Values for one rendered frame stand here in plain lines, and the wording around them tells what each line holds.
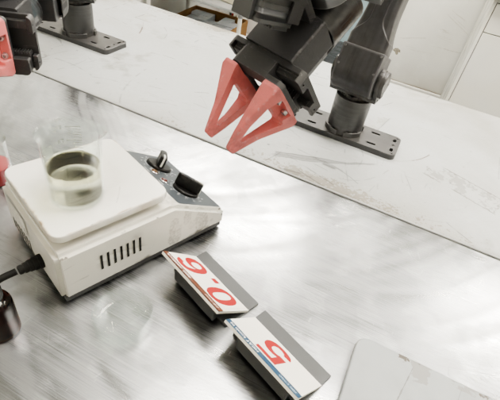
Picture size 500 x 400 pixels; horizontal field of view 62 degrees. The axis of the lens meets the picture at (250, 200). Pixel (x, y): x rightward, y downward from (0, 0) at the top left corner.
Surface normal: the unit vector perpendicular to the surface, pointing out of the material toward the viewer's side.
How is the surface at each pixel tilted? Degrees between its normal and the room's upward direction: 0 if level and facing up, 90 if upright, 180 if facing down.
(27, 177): 0
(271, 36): 41
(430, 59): 90
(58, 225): 0
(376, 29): 68
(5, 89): 0
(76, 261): 90
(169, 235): 90
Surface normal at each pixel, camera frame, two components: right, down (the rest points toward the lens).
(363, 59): -0.44, 0.17
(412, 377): 0.15, -0.75
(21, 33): 0.10, 0.66
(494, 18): -0.43, 0.54
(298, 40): -0.36, -0.32
